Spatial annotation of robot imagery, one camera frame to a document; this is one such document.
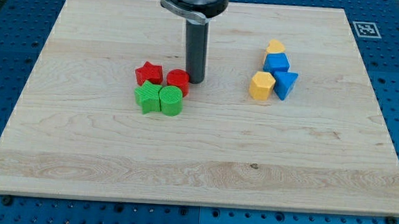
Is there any red cylinder block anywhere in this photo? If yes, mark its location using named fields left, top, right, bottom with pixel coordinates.
left=166, top=69, right=190, bottom=97

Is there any yellow hexagon block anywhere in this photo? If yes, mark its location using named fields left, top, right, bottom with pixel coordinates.
left=249, top=71, right=276, bottom=101

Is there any blue cube block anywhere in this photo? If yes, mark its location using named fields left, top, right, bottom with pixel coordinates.
left=263, top=53, right=290, bottom=74

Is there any light wooden board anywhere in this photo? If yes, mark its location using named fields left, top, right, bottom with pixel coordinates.
left=0, top=0, right=399, bottom=216

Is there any black bolt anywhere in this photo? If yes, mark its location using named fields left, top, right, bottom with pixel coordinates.
left=1, top=195, right=13, bottom=207
left=385, top=216, right=398, bottom=224

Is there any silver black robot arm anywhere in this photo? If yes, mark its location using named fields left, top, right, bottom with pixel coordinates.
left=160, top=0, right=229, bottom=84

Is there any green star block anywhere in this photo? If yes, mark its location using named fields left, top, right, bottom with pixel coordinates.
left=134, top=80, right=162, bottom=114

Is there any black bolt front right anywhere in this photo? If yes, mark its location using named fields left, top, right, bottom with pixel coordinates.
left=385, top=216, right=398, bottom=224

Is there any red star block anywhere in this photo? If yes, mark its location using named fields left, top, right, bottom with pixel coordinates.
left=134, top=62, right=163, bottom=85

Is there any black bolt front left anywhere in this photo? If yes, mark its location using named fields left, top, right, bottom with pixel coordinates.
left=1, top=195, right=13, bottom=207

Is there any green cylinder block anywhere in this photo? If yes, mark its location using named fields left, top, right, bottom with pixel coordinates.
left=159, top=85, right=184, bottom=117

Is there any blue triangle block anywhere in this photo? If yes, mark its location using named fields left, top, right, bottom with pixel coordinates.
left=273, top=71, right=298, bottom=101

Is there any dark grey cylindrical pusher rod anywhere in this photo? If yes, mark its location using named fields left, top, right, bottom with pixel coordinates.
left=185, top=20, right=209, bottom=84

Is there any yellow heart block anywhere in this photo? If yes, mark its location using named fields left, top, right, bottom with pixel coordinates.
left=263, top=39, right=286, bottom=62

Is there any white fiducial marker tag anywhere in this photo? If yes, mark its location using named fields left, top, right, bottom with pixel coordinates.
left=353, top=21, right=381, bottom=39

